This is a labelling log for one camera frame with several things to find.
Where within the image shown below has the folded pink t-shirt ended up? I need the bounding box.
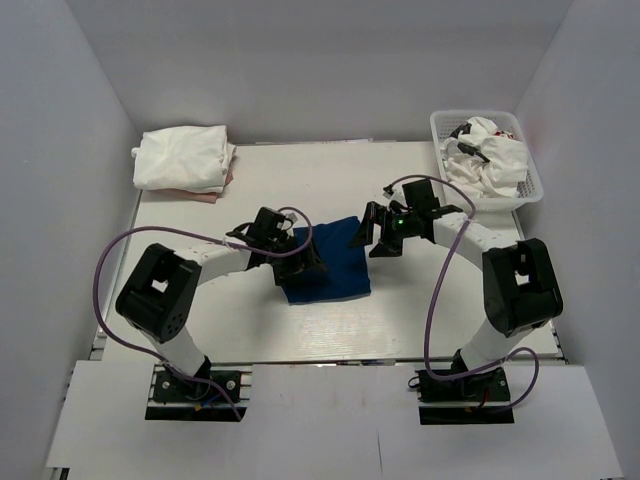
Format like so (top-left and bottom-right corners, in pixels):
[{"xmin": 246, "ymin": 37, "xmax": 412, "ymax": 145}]
[{"xmin": 151, "ymin": 160, "xmax": 234, "ymax": 204}]

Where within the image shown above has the white t-shirt black print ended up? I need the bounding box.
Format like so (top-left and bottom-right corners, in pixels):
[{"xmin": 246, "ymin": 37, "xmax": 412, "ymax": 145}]
[{"xmin": 439, "ymin": 119, "xmax": 494, "ymax": 166}]

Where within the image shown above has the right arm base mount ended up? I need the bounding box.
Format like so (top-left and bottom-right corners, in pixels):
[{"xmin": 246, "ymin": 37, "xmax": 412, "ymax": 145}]
[{"xmin": 407, "ymin": 367, "xmax": 514, "ymax": 426}]

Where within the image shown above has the white t-shirt red print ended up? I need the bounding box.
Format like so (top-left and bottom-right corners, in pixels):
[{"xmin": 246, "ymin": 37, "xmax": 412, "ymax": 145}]
[{"xmin": 439, "ymin": 116, "xmax": 529, "ymax": 199}]

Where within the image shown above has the folded white t-shirt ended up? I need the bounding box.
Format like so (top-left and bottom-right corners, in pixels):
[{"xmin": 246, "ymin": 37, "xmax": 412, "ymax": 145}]
[{"xmin": 131, "ymin": 125, "xmax": 236, "ymax": 194}]

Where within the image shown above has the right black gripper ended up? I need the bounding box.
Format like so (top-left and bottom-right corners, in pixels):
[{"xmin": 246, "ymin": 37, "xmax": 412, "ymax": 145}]
[{"xmin": 348, "ymin": 201, "xmax": 419, "ymax": 257}]

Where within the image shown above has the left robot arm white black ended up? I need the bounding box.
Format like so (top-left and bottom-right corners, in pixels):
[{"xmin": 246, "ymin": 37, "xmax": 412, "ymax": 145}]
[{"xmin": 116, "ymin": 207, "xmax": 328, "ymax": 399}]

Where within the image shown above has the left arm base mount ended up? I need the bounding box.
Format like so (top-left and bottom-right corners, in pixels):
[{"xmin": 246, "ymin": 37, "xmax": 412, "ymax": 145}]
[{"xmin": 145, "ymin": 364, "xmax": 252, "ymax": 423}]

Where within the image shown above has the blue mickey t-shirt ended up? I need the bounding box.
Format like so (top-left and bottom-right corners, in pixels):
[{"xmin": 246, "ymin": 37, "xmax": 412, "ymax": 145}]
[{"xmin": 282, "ymin": 216, "xmax": 371, "ymax": 305}]

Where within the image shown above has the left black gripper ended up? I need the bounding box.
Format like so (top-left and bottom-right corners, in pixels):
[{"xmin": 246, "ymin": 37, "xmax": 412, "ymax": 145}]
[{"xmin": 266, "ymin": 229, "xmax": 328, "ymax": 286}]

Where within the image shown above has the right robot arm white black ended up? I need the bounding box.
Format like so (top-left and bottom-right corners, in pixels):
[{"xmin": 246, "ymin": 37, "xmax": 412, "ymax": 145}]
[{"xmin": 349, "ymin": 174, "xmax": 563, "ymax": 399}]

